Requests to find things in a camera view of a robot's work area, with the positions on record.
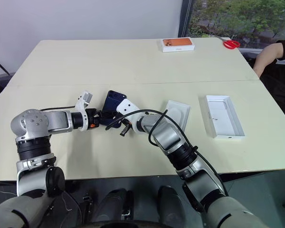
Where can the white phone box base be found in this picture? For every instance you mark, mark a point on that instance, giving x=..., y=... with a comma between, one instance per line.
x=224, y=116

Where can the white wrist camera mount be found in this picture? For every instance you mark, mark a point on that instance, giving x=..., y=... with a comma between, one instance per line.
x=127, y=108
x=83, y=102

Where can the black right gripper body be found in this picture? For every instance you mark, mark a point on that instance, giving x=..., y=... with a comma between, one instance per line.
x=125, y=128

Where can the dark window frame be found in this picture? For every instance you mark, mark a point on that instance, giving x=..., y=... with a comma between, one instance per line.
x=184, y=17

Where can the dark blue phone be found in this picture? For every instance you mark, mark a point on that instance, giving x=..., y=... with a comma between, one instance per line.
x=114, y=101

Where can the white box with orange phone print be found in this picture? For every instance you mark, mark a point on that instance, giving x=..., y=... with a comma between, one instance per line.
x=178, y=44

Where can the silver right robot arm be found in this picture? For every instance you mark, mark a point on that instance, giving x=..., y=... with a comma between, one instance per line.
x=171, y=139

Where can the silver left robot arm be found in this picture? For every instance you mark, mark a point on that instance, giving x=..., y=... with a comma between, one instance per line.
x=35, y=122

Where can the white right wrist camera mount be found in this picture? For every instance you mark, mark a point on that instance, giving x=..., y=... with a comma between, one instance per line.
x=127, y=108

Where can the white phone box lid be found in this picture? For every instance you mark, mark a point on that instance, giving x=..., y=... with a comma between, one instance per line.
x=178, y=114

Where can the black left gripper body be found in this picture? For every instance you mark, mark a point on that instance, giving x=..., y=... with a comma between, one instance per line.
x=93, y=117

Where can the person's bare forearm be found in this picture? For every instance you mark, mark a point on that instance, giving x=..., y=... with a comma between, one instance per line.
x=266, y=58

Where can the person in black shirt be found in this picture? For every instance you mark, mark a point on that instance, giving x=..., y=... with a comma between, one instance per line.
x=280, y=78

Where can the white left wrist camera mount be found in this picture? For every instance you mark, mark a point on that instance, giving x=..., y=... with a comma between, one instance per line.
x=83, y=102

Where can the dark rounded shape under table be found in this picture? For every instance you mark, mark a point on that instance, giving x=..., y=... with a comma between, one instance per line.
x=112, y=204

